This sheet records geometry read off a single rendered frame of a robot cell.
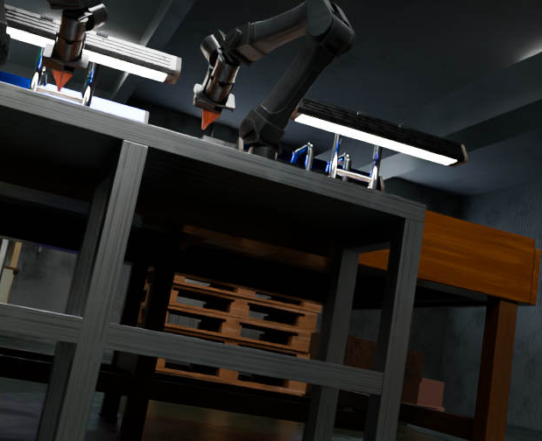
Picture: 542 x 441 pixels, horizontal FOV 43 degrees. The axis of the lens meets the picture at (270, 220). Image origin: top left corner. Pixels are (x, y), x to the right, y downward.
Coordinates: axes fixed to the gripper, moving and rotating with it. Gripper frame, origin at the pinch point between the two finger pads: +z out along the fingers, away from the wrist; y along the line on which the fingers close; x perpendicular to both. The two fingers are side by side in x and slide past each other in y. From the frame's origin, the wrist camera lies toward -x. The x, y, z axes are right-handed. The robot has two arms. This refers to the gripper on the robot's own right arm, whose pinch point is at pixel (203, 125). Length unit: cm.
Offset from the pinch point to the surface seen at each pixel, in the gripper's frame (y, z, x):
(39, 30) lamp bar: 45, 2, -27
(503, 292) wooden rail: -88, 9, 26
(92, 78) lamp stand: 29, 18, -38
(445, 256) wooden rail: -69, 5, 22
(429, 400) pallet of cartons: -424, 456, -299
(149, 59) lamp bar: 15.3, 1.5, -28.6
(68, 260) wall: -15, 701, -648
